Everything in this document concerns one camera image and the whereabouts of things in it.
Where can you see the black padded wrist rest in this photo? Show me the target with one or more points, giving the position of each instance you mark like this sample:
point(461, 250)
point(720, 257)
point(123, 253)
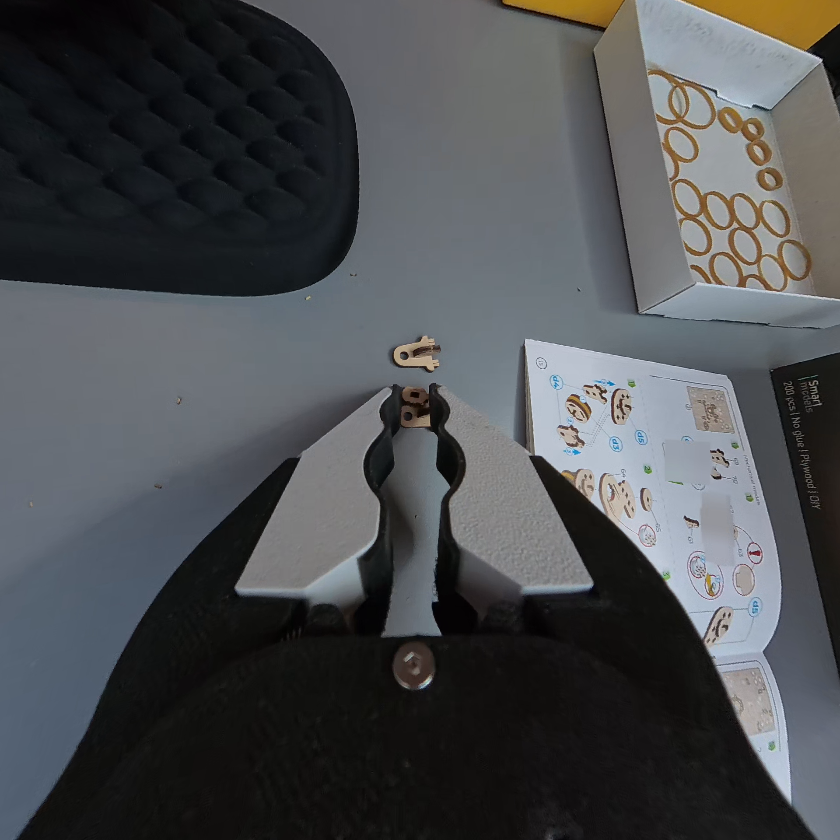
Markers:
point(164, 164)

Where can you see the wooden lug piece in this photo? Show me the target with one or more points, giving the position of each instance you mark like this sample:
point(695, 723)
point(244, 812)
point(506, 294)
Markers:
point(413, 354)
point(415, 410)

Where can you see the grey desk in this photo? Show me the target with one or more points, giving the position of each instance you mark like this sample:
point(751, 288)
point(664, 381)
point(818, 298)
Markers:
point(492, 197)

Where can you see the white cardboard tray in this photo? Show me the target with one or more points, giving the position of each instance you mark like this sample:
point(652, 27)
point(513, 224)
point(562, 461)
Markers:
point(722, 312)

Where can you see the open instruction booklet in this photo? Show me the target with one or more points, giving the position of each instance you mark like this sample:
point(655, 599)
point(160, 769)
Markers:
point(590, 420)

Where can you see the black model kit box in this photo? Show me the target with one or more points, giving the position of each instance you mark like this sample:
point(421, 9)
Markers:
point(814, 525)

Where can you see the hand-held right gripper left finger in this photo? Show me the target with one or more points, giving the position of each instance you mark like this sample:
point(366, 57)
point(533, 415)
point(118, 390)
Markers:
point(315, 525)

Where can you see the yellow plastic bin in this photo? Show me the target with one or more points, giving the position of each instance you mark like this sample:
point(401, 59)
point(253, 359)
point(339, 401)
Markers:
point(558, 10)

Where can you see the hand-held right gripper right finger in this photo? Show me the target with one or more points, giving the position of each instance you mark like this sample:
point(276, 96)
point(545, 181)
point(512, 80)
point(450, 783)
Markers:
point(518, 525)

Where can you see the group of tan rubber bands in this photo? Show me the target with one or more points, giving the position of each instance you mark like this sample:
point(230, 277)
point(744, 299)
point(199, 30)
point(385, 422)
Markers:
point(759, 178)

